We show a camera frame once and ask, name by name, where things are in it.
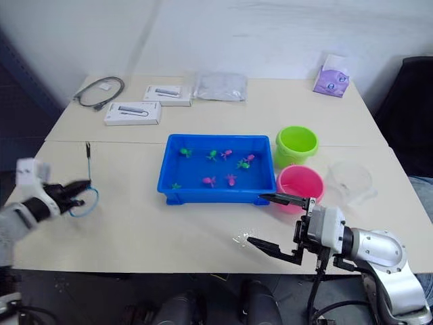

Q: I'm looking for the grey plastic bag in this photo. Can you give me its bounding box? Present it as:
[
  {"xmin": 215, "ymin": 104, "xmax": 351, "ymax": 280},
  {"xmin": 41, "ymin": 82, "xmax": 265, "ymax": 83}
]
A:
[{"xmin": 191, "ymin": 71, "xmax": 249, "ymax": 103}]

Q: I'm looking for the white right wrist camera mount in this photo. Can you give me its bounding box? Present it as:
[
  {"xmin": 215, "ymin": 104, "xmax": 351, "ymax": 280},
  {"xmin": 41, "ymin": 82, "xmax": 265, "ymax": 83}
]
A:
[{"xmin": 307, "ymin": 204, "xmax": 346, "ymax": 253}]

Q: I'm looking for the pink plastic bucket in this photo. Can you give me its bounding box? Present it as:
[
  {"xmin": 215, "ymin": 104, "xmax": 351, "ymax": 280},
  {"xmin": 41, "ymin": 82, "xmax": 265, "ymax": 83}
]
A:
[{"xmin": 275, "ymin": 164, "xmax": 326, "ymax": 215}]

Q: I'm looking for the coiled black cable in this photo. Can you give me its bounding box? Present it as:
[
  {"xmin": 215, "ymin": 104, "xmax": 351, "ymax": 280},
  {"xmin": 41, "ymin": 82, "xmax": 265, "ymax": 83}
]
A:
[{"xmin": 72, "ymin": 76, "xmax": 126, "ymax": 113}]

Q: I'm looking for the green plastic bucket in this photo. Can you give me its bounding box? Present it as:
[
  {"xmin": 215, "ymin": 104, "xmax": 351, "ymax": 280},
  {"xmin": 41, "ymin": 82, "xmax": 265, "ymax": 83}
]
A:
[{"xmin": 273, "ymin": 125, "xmax": 320, "ymax": 169}]

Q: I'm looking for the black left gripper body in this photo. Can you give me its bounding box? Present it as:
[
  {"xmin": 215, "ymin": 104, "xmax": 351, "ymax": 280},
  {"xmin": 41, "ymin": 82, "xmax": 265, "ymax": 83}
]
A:
[{"xmin": 45, "ymin": 183, "xmax": 74, "ymax": 215}]

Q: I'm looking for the dark blue partition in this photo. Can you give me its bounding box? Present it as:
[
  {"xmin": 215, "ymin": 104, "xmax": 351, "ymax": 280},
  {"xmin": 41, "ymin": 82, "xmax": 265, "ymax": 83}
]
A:
[{"xmin": 0, "ymin": 25, "xmax": 66, "ymax": 173}]

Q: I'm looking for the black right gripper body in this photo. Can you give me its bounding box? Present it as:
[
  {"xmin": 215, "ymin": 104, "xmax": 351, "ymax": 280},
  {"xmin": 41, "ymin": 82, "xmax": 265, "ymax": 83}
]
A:
[{"xmin": 292, "ymin": 197, "xmax": 331, "ymax": 272}]

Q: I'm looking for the blue fish net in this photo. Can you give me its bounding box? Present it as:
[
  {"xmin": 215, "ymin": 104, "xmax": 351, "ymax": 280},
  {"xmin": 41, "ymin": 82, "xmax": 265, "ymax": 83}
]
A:
[{"xmin": 68, "ymin": 142, "xmax": 100, "ymax": 218}]

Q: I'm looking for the purple tissue pack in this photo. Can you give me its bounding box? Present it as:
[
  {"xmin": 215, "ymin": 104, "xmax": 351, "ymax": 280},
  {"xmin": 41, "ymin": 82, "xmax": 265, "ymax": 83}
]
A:
[{"xmin": 312, "ymin": 53, "xmax": 351, "ymax": 99}]

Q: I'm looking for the clear plastic cup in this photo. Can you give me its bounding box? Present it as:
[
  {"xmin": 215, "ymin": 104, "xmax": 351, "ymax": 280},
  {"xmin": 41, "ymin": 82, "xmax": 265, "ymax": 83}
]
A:
[{"xmin": 325, "ymin": 160, "xmax": 379, "ymax": 208}]

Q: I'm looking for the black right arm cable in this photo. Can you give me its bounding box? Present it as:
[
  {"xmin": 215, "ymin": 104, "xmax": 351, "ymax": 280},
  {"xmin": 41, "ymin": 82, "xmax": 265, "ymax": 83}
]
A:
[{"xmin": 306, "ymin": 264, "xmax": 373, "ymax": 325}]

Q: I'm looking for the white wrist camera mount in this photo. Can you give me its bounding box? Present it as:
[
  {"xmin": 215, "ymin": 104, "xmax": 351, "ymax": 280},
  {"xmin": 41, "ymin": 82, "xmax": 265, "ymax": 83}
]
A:
[
  {"xmin": 16, "ymin": 158, "xmax": 62, "ymax": 216},
  {"xmin": 307, "ymin": 204, "xmax": 346, "ymax": 253}
]

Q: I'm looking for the blue plastic tub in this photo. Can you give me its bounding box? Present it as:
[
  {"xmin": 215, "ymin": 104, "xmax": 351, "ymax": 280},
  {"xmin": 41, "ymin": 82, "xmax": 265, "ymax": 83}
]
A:
[{"xmin": 156, "ymin": 133, "xmax": 278, "ymax": 207}]

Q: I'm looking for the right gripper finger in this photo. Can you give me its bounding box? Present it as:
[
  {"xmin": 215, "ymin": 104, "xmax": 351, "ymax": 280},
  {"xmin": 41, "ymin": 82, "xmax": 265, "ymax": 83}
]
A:
[
  {"xmin": 258, "ymin": 192, "xmax": 307, "ymax": 213},
  {"xmin": 246, "ymin": 236, "xmax": 303, "ymax": 267}
]

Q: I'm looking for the dark rounded shape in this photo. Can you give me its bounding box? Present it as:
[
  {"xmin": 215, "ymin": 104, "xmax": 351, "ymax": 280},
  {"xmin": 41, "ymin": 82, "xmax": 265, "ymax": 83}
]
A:
[
  {"xmin": 158, "ymin": 290, "xmax": 208, "ymax": 325},
  {"xmin": 239, "ymin": 280, "xmax": 283, "ymax": 325}
]

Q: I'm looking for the white product box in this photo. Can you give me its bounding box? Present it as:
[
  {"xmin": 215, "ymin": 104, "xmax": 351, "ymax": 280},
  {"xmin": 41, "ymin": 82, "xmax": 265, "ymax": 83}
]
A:
[
  {"xmin": 103, "ymin": 101, "xmax": 162, "ymax": 127},
  {"xmin": 142, "ymin": 84, "xmax": 193, "ymax": 108}
]

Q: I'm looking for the person leg in jeans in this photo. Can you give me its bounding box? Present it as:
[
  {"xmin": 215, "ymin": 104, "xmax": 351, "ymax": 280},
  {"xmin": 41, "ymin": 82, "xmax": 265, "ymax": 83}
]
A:
[{"xmin": 408, "ymin": 175, "xmax": 433, "ymax": 301}]

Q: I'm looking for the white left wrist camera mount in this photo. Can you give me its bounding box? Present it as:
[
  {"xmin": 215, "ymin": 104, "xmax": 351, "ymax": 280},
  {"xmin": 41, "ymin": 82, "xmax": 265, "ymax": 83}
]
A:
[{"xmin": 16, "ymin": 158, "xmax": 62, "ymax": 216}]

